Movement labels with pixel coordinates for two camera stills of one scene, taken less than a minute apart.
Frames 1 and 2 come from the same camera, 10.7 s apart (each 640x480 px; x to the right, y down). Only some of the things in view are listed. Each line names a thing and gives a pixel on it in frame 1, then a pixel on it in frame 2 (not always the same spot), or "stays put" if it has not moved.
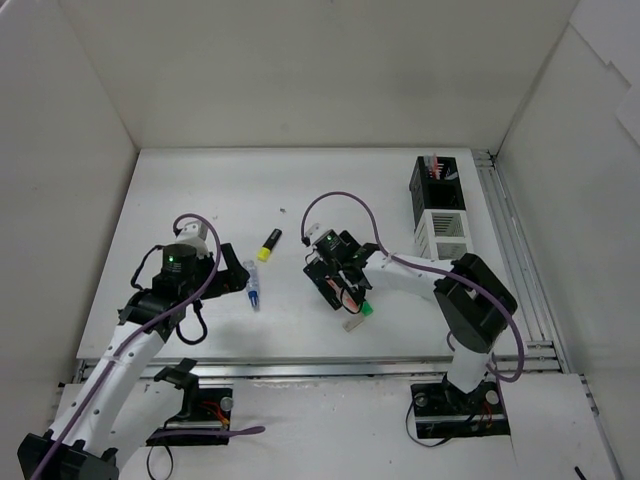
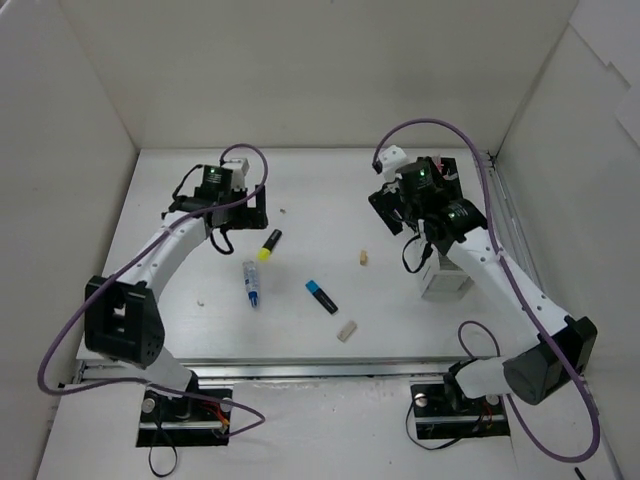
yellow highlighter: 265,250 stays put
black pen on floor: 580,473 stays put
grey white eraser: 351,322 → 345,333
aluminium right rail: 531,309 stays put
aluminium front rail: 382,370 stays put
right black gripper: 330,276 → 385,210
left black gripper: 220,275 → 252,216
